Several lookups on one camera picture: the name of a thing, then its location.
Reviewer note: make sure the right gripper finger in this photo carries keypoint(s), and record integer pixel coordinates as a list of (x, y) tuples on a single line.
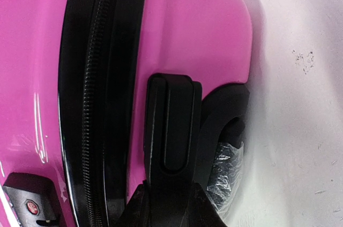
[(170, 203)]

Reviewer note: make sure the pink hard-shell suitcase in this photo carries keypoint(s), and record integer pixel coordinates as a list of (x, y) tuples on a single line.
[(97, 95)]

